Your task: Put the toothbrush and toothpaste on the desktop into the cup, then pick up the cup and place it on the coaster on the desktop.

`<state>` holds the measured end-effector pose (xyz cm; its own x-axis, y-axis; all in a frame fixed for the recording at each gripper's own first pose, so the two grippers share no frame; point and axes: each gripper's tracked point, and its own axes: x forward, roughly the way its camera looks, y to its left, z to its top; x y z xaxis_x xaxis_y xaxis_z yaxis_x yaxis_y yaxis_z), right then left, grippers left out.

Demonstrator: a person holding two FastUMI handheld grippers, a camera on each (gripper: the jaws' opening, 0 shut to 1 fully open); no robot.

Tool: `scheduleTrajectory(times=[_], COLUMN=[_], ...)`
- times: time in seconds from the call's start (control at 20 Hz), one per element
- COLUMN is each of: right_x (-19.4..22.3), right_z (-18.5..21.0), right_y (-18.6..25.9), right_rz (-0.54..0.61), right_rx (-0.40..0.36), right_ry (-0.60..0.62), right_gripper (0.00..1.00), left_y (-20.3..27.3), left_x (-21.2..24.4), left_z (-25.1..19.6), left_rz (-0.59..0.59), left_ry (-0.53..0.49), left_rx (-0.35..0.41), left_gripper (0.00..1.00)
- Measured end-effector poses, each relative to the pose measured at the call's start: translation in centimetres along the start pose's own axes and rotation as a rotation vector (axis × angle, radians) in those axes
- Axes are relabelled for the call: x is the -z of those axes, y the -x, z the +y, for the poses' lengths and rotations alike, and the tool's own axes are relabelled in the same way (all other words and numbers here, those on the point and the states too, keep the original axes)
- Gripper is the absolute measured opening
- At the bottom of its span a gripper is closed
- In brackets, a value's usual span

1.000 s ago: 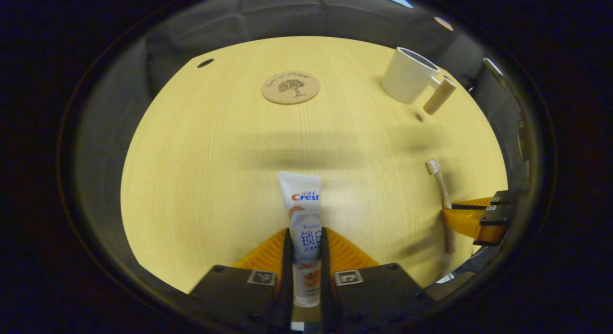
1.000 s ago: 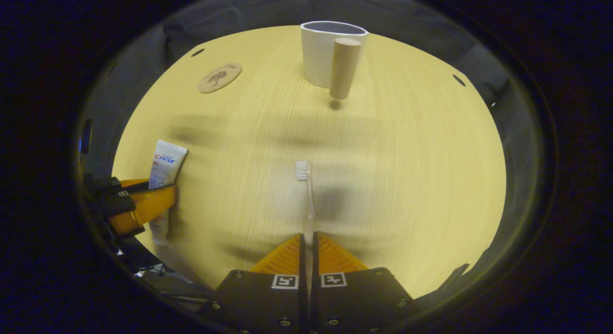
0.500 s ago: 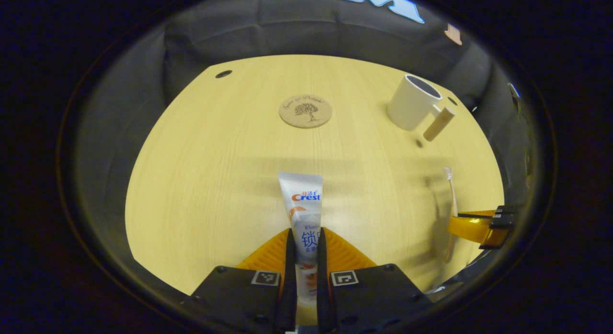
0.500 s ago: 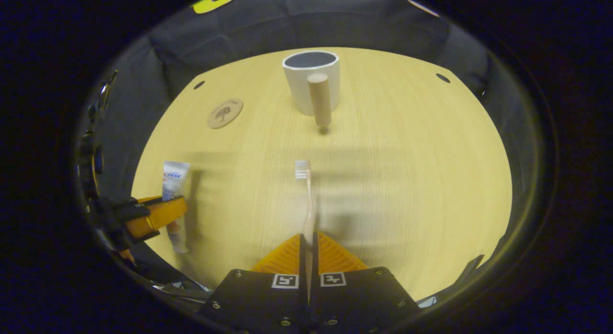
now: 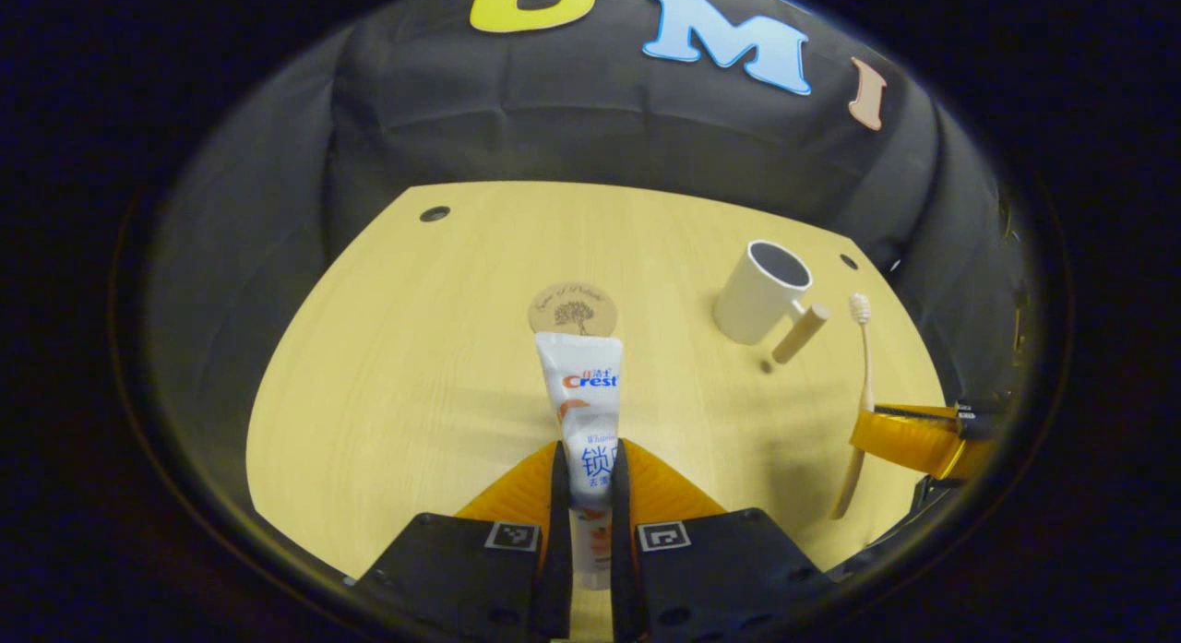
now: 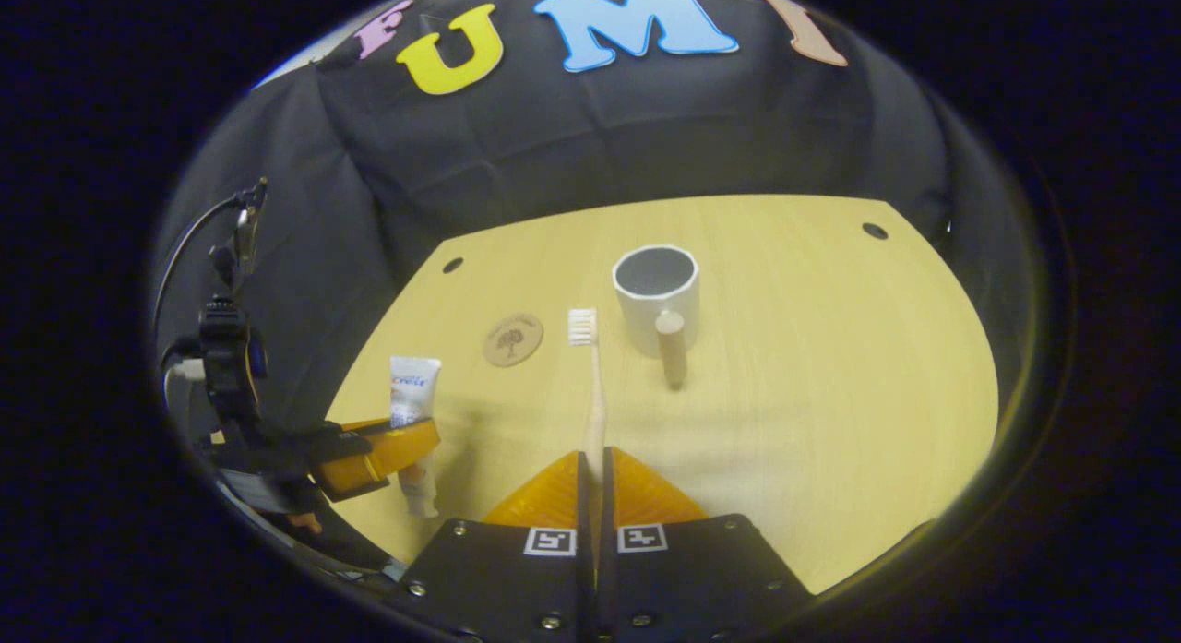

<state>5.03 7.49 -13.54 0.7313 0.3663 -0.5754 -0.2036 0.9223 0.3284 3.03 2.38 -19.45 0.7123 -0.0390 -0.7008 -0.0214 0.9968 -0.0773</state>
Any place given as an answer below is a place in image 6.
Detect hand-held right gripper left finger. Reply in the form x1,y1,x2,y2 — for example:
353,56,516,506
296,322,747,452
383,451,592,643

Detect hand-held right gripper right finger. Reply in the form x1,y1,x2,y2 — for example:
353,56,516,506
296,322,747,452
600,447,817,643

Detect white toothpaste tube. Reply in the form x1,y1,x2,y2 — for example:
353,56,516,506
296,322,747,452
388,355,443,519

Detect round wooden coaster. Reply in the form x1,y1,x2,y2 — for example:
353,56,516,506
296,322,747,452
483,313,544,368

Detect beige toothbrush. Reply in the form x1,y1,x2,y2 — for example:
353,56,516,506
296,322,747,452
567,308,611,482

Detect white cup with wooden handle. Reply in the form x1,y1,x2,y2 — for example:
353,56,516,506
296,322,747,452
612,244,700,390

